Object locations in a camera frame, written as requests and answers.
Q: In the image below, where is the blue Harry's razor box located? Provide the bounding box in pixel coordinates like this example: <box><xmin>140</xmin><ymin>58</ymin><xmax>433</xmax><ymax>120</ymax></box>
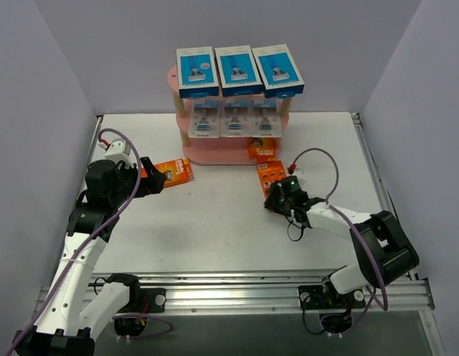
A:
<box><xmin>251</xmin><ymin>44</ymin><xmax>305</xmax><ymax>99</ymax></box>

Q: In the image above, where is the white Gillette pack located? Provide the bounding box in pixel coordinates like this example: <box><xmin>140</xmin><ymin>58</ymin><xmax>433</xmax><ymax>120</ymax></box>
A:
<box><xmin>219</xmin><ymin>99</ymin><xmax>251</xmax><ymax>138</ymax></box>
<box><xmin>188</xmin><ymin>99</ymin><xmax>221</xmax><ymax>139</ymax></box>

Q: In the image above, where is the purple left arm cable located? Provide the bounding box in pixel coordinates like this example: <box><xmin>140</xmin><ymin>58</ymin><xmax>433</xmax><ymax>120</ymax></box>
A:
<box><xmin>6</xmin><ymin>128</ymin><xmax>174</xmax><ymax>356</ymax></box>

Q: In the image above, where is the orange Gillette Fusion box left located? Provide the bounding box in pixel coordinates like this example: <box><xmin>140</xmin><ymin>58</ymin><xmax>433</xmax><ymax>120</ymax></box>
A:
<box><xmin>154</xmin><ymin>157</ymin><xmax>194</xmax><ymax>188</ymax></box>

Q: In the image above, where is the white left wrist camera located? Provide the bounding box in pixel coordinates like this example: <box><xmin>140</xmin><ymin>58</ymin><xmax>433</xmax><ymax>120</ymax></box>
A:
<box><xmin>98</xmin><ymin>139</ymin><xmax>132</xmax><ymax>167</ymax></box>

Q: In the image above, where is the clear blister razor pack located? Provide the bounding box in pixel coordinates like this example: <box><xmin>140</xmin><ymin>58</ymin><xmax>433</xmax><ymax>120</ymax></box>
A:
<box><xmin>252</xmin><ymin>99</ymin><xmax>283</xmax><ymax>138</ymax></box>

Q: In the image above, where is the orange razor cartridge box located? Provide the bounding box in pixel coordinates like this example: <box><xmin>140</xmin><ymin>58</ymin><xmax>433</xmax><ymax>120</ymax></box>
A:
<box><xmin>256</xmin><ymin>160</ymin><xmax>287</xmax><ymax>198</ymax></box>

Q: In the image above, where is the aluminium front rail frame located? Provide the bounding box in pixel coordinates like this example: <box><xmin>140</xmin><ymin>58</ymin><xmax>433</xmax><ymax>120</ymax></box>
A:
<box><xmin>32</xmin><ymin>113</ymin><xmax>436</xmax><ymax>320</ymax></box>

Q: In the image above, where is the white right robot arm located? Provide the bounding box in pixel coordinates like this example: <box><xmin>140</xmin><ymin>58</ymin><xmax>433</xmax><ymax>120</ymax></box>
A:
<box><xmin>262</xmin><ymin>176</ymin><xmax>420</xmax><ymax>310</ymax></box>

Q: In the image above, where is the blue Harry's box front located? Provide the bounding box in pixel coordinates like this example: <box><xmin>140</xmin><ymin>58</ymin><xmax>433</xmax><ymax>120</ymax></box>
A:
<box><xmin>214</xmin><ymin>45</ymin><xmax>263</xmax><ymax>97</ymax></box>

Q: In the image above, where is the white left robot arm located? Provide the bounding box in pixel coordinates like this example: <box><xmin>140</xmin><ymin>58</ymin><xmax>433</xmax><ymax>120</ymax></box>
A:
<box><xmin>13</xmin><ymin>156</ymin><xmax>166</xmax><ymax>355</ymax></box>

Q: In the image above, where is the pink three-tier shelf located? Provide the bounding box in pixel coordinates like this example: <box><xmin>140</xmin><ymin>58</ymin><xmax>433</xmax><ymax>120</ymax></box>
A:
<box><xmin>167</xmin><ymin>65</ymin><xmax>293</xmax><ymax>165</ymax></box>

